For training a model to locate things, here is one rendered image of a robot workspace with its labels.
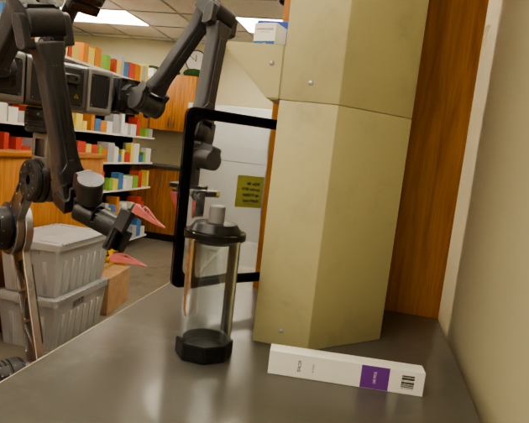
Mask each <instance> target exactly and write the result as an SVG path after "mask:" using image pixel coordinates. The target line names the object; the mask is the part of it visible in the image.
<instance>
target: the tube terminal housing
mask: <svg viewBox="0 0 529 423"><path fill-rule="evenodd" d="M428 4H429V0H291V7H290V15H289V23H288V29H287V37H286V45H285V59H284V67H283V75H282V82H281V89H280V103H279V111H278V118H277V125H276V133H275V147H274V155H273V163H272V170H271V177H270V192H269V200H268V207H267V214H266V222H265V230H264V244H263V252H262V259H261V266H260V274H259V288H258V296H257V304H256V312H255V318H254V333H253V341H257V342H265V343H269V344H272V343H273V344H279V345H285V346H291V347H301V348H307V349H313V350H315V349H320V348H325V347H336V346H341V345H346V344H351V343H356V342H367V341H372V340H377V339H380V332H381V326H382V320H383V314H384V308H385V297H386V291H387V285H388V279H389V273H390V263H391V257H392V251H393V245H394V239H395V229H396V223H397V217H398V211H399V205H400V198H401V188H402V182H403V176H404V170H405V164H406V153H407V148H408V142H409V136H410V130H411V119H412V113H413V107H414V101H415V95H416V84H417V78H418V72H419V66H420V60H421V55H422V44H423V38H424V32H425V26H426V20H427V10H428Z"/></svg>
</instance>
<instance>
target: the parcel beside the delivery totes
mask: <svg viewBox="0 0 529 423"><path fill-rule="evenodd" d="M129 273H130V267H129V266H123V265H116V264H104V267H103V271H102V277H104V278H109V279H108V280H107V285H105V290H104V296H103V300H102V307H101V311H100V315H103V316H107V315H108V314H110V313H111V312H112V311H114V310H115V309H116V308H118V307H119V306H120V305H121V304H122V303H124V302H125V301H126V300H127V299H128V283H129Z"/></svg>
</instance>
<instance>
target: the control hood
mask: <svg viewBox="0 0 529 423"><path fill-rule="evenodd" d="M226 46H227V48H228V50H229V51H230V53H231V54H232V55H233V57H234V58H235V59H236V61H237V62H238V63H239V64H240V65H241V66H242V67H243V69H244V70H245V72H246V73H247V74H248V75H249V77H250V78H251V80H252V81H253V82H254V84H255V85H256V86H257V87H258V88H259V89H260V91H261V92H262V93H263V95H264V96H265V97H266V98H267V99H269V100H271V101H272V102H274V103H275V104H277V105H278V106H279V103H280V89H281V82H282V75H283V67H284V59H285V46H284V45H283V44H259V43H246V42H233V41H228V42H227V43H226Z"/></svg>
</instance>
